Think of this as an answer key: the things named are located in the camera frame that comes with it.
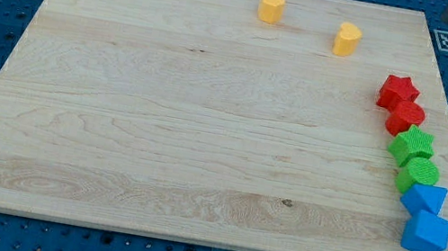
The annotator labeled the yellow hexagon block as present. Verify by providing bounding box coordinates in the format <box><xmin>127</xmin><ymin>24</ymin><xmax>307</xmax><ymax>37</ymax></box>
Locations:
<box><xmin>257</xmin><ymin>0</ymin><xmax>286</xmax><ymax>24</ymax></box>

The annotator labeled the wooden board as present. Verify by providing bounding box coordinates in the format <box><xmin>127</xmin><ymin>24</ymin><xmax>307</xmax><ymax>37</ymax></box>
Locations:
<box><xmin>0</xmin><ymin>0</ymin><xmax>448</xmax><ymax>251</ymax></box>

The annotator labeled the yellow heart block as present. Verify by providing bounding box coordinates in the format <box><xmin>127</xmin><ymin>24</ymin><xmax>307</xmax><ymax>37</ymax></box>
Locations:
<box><xmin>332</xmin><ymin>22</ymin><xmax>363</xmax><ymax>57</ymax></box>

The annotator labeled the red star block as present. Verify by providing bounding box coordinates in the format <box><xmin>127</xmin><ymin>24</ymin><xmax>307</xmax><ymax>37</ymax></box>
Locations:
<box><xmin>376</xmin><ymin>74</ymin><xmax>420</xmax><ymax>112</ymax></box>

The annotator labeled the red cylinder block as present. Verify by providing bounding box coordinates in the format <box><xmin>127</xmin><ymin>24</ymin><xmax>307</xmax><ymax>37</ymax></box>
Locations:
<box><xmin>385</xmin><ymin>101</ymin><xmax>426</xmax><ymax>136</ymax></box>

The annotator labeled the green star block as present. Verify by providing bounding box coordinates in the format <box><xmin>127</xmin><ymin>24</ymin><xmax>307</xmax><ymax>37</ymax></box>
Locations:
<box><xmin>387</xmin><ymin>125</ymin><xmax>435</xmax><ymax>167</ymax></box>

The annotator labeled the green cylinder block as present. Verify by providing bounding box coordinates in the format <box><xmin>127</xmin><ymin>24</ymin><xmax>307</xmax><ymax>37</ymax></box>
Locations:
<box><xmin>395</xmin><ymin>157</ymin><xmax>440</xmax><ymax>193</ymax></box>

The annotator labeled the blue triangle block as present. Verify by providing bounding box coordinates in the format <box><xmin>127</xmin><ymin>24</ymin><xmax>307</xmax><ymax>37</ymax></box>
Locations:
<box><xmin>400</xmin><ymin>184</ymin><xmax>448</xmax><ymax>216</ymax></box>

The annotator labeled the blue cube block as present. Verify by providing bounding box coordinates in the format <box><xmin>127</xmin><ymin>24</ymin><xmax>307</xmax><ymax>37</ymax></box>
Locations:
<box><xmin>400</xmin><ymin>210</ymin><xmax>448</xmax><ymax>251</ymax></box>

